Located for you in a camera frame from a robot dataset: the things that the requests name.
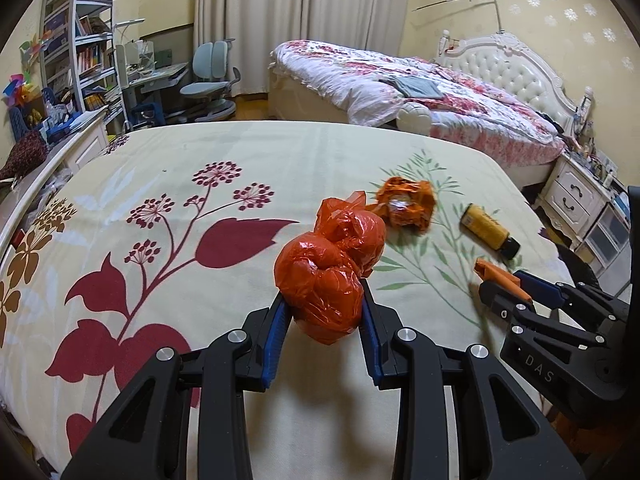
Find translucent plastic drawer unit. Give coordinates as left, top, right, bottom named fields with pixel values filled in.
left=575, top=202, right=632, bottom=271

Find blue plastic basket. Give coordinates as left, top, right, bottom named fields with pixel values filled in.
left=9, top=87, right=56, bottom=141

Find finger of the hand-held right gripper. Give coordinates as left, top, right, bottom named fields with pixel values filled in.
left=514, top=270, right=631, bottom=332
left=478, top=280, right=603, bottom=358

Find grey study desk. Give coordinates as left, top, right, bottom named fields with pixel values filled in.
left=125, top=62, right=191, bottom=126

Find beige curtains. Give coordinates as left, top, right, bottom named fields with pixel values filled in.
left=192, top=0, right=413, bottom=96

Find orange plastic bag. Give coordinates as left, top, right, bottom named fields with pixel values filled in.
left=274, top=197, right=387, bottom=346

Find white tufted headboard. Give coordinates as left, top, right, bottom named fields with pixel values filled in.
left=435, top=30, right=596, bottom=131

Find cluster of small bottles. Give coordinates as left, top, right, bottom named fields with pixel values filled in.
left=565, top=100, right=621, bottom=181

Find dark red patterned cloth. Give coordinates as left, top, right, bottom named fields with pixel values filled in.
left=0, top=130, right=48, bottom=181

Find multicolour pinwheel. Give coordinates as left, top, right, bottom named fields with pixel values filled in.
left=2, top=74, right=43, bottom=108

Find grey folded cloth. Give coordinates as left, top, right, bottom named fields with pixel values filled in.
left=377, top=76, right=443, bottom=101

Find white bookshelf with books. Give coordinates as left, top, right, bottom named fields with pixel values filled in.
left=39, top=0, right=128, bottom=133

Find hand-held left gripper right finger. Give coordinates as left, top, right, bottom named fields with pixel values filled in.
left=359, top=280, right=586, bottom=480

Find orange bottle with dark cap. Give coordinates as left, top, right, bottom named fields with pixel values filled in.
left=460, top=203, right=522, bottom=261

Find pale blue desk chair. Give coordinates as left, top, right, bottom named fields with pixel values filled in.
left=179, top=39, right=243, bottom=123

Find white wooden bed frame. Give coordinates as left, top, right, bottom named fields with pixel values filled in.
left=0, top=120, right=110, bottom=261

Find white nightstand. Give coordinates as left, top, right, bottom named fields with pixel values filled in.
left=535, top=152, right=618, bottom=248

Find blue plastic stool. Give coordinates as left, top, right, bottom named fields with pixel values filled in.
left=131, top=102, right=168, bottom=128

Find cream leaf printed bedsheet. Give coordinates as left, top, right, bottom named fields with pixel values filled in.
left=0, top=120, right=576, bottom=480

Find bed with pink floral bedding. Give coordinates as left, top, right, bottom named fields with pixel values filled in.
left=269, top=39, right=568, bottom=181

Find white desk lamp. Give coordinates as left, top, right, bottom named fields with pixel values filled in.
left=112, top=17, right=146, bottom=46

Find orange crumpled snack wrapper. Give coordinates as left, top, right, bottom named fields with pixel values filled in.
left=367, top=176, right=437, bottom=233

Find black lined trash bin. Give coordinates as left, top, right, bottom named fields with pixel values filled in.
left=555, top=245, right=601, bottom=288

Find green yellow pinwheel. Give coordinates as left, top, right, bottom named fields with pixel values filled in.
left=20, top=34, right=53, bottom=66

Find white round pouf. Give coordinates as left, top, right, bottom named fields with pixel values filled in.
left=396, top=102, right=433, bottom=135

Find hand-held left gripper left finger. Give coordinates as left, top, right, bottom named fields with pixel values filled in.
left=60, top=294, right=291, bottom=480

